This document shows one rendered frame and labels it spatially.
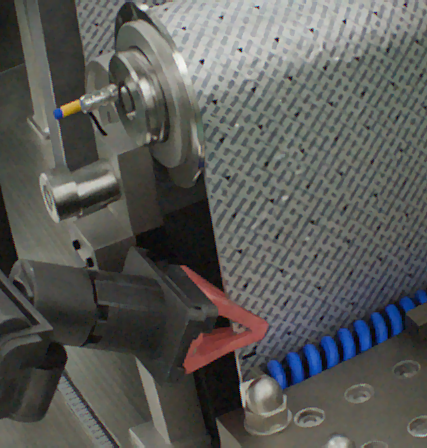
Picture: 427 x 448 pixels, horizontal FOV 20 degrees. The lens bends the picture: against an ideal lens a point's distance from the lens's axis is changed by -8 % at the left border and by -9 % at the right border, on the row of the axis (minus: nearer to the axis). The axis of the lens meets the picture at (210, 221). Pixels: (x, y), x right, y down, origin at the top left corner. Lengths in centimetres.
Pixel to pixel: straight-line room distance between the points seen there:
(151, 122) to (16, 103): 94
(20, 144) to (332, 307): 78
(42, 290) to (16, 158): 81
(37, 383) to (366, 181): 29
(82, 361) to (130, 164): 35
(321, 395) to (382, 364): 6
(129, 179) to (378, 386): 24
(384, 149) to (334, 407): 20
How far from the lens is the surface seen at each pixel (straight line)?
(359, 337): 97
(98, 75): 104
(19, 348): 78
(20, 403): 88
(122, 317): 85
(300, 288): 94
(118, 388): 118
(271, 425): 89
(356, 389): 93
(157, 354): 88
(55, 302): 83
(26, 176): 157
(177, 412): 106
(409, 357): 95
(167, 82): 84
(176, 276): 89
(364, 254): 96
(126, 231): 95
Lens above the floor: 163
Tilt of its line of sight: 31 degrees down
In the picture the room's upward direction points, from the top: 10 degrees counter-clockwise
